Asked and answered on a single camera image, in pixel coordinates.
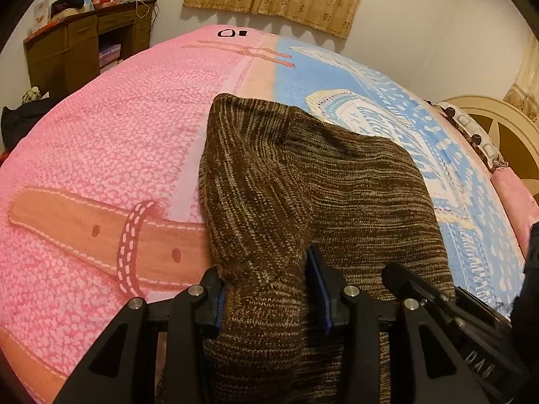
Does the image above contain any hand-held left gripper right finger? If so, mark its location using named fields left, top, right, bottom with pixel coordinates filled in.
left=307, top=245, right=489, bottom=404

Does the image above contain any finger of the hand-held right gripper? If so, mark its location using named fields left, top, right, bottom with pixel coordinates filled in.
left=382, top=262, right=459, bottom=317

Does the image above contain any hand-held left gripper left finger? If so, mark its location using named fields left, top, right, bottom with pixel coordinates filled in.
left=55, top=267, right=224, bottom=404

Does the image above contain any brown knitted sweater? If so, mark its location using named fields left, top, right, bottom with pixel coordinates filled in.
left=156, top=93, right=457, bottom=404

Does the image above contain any pink pillow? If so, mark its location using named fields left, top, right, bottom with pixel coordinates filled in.
left=490, top=168, right=539, bottom=262

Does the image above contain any patterned pillow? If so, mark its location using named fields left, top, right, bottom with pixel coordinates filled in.
left=425, top=100, right=511, bottom=174

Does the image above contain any pink and blue printed blanket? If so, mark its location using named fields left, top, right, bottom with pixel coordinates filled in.
left=0, top=24, right=527, bottom=404

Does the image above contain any cream wooden headboard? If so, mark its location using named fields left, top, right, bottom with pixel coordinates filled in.
left=436, top=95, right=539, bottom=208

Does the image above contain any black bag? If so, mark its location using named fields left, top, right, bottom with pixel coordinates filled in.
left=0, top=97, right=64, bottom=153

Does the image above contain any stack of books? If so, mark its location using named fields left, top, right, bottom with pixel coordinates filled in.
left=99, top=43, right=123, bottom=68

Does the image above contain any wooden desk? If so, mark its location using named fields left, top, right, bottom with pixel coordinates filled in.
left=23, top=0, right=153, bottom=93

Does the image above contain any dark bundle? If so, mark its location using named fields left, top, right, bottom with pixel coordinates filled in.
left=51, top=0, right=87, bottom=20

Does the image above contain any white card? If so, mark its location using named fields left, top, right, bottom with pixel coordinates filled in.
left=31, top=0, right=52, bottom=34

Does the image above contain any white cable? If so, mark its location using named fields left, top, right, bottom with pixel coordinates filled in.
left=134, top=0, right=157, bottom=21

